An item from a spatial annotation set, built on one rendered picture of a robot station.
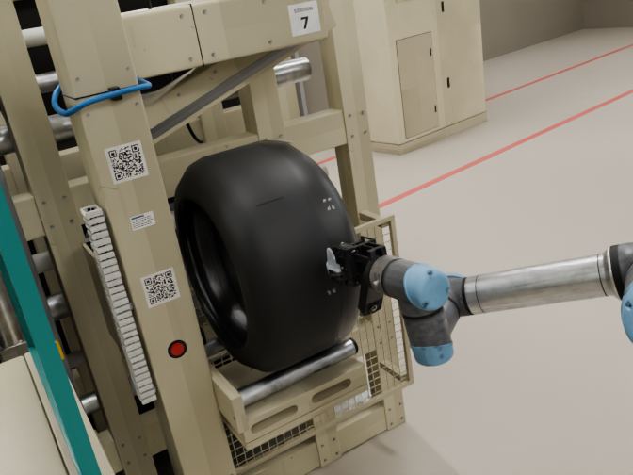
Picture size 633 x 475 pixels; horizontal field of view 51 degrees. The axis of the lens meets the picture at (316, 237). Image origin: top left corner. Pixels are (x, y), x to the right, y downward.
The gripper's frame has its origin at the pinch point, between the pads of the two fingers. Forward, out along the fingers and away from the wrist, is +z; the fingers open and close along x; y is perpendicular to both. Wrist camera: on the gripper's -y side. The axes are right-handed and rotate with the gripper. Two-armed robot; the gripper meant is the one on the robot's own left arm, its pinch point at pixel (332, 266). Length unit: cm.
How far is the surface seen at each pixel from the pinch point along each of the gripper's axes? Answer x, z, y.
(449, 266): -179, 191, -99
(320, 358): 0.1, 17.3, -28.2
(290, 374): 9.1, 17.0, -28.5
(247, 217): 13.5, 7.5, 14.7
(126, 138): 31, 16, 36
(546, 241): -243, 171, -102
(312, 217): 0.1, 4.4, 10.8
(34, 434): 65, -25, 2
